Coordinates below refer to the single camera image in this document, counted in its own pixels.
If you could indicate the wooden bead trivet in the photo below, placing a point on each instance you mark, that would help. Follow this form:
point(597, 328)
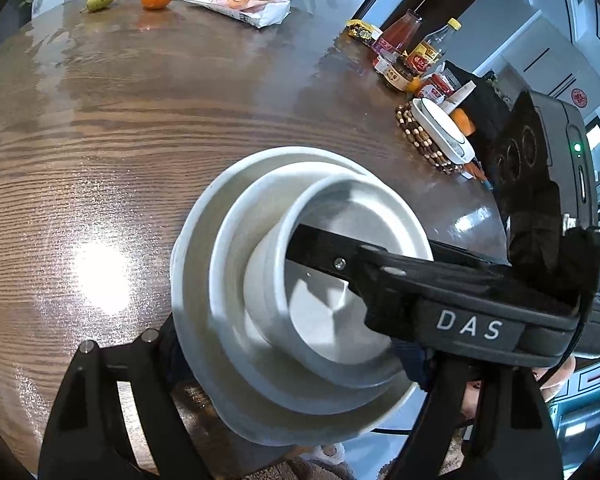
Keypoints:
point(420, 140)

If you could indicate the medium white bowl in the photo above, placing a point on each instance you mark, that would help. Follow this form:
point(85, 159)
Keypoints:
point(235, 240)

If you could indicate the yellow snack packet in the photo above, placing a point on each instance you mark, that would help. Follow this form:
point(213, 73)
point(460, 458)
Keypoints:
point(364, 34)

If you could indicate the yellow cap vinegar bottle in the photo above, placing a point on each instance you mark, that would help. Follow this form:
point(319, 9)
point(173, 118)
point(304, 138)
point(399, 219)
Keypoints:
point(432, 45)

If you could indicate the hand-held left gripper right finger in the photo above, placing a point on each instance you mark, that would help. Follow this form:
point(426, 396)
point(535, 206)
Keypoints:
point(415, 365)

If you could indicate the small mandarin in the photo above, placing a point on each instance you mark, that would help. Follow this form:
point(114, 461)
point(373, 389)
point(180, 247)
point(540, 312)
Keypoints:
point(462, 121)

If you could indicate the red label jar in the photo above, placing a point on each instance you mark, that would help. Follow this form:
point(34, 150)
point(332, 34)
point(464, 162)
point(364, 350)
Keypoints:
point(437, 87)

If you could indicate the white oval dish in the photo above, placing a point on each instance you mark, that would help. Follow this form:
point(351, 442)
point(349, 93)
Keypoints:
point(442, 127)

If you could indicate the brown sauce jar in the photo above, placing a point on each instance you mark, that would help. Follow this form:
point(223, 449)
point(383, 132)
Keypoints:
point(400, 76)

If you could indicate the large grey bowl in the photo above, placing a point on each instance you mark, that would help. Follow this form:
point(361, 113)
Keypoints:
point(200, 260)

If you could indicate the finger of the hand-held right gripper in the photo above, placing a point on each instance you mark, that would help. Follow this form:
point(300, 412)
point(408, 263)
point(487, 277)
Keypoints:
point(325, 250)

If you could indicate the white tube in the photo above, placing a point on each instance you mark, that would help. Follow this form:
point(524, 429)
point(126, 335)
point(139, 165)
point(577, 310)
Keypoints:
point(460, 96)

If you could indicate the person's right hand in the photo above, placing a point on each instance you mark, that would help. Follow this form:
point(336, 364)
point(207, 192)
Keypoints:
point(555, 375)

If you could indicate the orange wrapper packets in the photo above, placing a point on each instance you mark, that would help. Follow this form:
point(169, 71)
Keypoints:
point(477, 172)

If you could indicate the red sauce bottle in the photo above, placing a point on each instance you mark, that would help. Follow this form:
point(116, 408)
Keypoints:
point(397, 35)

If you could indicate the white snack bag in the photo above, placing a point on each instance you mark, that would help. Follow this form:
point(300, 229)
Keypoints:
point(240, 5)

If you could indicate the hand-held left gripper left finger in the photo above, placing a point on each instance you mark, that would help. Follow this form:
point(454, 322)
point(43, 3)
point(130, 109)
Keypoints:
point(155, 355)

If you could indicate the small tall white bowl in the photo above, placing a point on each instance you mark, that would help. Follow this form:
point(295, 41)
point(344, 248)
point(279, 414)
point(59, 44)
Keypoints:
point(330, 210)

